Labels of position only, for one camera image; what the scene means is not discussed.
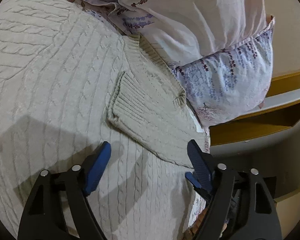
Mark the floral bed sheet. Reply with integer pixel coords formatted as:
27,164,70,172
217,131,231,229
63,0,206,239

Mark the pink floral pillow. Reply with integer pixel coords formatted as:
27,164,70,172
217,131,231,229
82,0,275,127

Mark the beige cable-knit sweater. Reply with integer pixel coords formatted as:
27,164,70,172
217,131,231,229
0,0,211,240

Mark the wooden bed headboard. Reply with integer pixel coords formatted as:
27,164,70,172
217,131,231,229
210,71,300,146

